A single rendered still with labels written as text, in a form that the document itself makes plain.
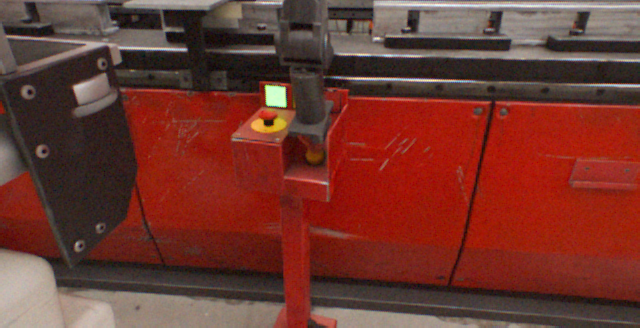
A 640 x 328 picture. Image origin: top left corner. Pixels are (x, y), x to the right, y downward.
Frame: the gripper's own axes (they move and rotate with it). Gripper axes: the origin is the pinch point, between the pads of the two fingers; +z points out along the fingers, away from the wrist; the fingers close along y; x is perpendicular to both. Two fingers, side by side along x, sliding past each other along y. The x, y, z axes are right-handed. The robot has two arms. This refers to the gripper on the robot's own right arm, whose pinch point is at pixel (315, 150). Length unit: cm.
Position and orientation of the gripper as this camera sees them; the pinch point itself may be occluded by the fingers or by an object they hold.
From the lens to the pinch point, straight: 83.0
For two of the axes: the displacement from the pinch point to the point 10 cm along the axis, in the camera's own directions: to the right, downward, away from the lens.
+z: 0.7, 7.3, 6.8
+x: -9.6, -1.3, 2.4
